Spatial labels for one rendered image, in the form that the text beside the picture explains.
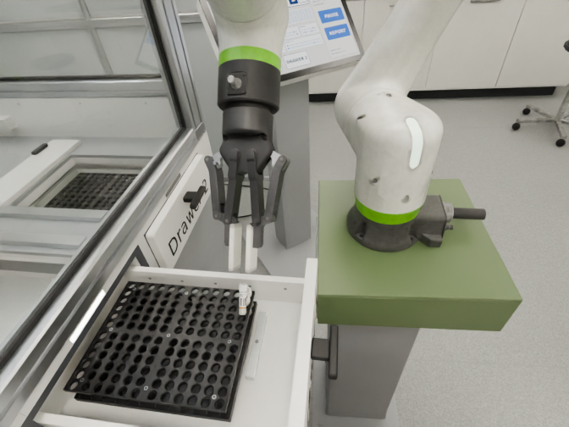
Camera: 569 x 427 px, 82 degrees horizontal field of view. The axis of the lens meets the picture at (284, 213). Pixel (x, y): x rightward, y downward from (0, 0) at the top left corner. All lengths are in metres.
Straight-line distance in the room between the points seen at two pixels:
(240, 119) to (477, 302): 0.48
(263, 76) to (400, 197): 0.29
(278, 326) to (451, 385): 1.04
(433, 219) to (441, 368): 0.97
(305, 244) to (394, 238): 1.17
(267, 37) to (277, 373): 0.48
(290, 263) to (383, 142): 1.25
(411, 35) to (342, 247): 0.39
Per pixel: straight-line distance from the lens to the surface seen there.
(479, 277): 0.67
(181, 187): 0.75
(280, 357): 0.56
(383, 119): 0.55
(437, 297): 0.62
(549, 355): 1.76
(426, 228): 0.67
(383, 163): 0.54
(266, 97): 0.48
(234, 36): 0.51
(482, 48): 3.55
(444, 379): 1.53
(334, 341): 0.48
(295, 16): 1.28
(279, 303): 0.60
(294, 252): 1.75
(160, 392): 0.50
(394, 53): 0.67
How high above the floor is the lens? 1.34
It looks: 41 degrees down
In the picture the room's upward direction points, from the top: 5 degrees counter-clockwise
